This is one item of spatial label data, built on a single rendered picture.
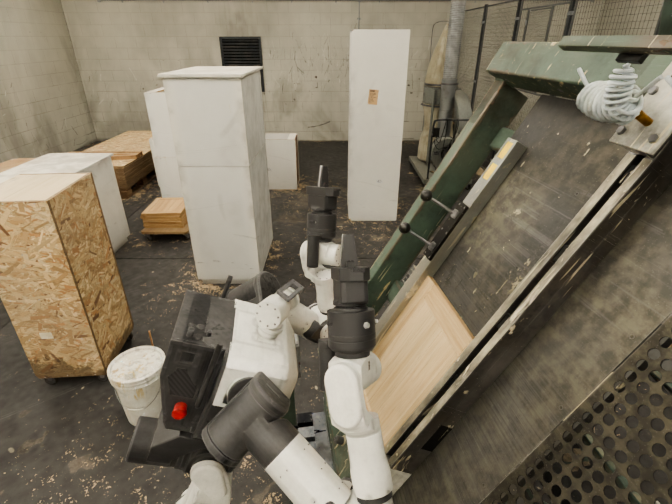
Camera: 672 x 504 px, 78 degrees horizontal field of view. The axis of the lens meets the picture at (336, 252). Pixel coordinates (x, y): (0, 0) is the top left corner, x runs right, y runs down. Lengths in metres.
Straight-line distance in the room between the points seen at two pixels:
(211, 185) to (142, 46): 6.57
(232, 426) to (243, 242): 2.84
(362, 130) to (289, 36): 4.65
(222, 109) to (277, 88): 5.90
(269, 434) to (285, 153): 5.38
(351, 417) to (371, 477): 0.11
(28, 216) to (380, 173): 3.45
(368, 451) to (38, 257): 2.23
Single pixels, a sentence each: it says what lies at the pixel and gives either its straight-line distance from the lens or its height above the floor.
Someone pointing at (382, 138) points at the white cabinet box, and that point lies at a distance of 4.77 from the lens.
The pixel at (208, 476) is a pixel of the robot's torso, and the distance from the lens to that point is 1.27.
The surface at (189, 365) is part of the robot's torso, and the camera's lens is 0.98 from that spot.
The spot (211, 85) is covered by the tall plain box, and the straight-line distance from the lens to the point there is 3.30.
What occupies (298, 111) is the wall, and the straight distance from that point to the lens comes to 9.18.
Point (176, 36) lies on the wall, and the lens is 9.55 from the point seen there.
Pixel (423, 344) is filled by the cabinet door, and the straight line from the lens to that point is 1.25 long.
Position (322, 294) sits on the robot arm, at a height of 1.26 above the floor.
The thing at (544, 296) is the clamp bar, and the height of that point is 1.51.
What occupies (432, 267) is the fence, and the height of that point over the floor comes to 1.34.
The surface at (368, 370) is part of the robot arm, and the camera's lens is 0.78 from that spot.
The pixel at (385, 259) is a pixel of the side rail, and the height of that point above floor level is 1.24.
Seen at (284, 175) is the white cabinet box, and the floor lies 0.21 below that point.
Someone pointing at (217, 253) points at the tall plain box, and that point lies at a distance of 3.71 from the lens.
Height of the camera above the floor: 1.97
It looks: 27 degrees down
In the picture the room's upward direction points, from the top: straight up
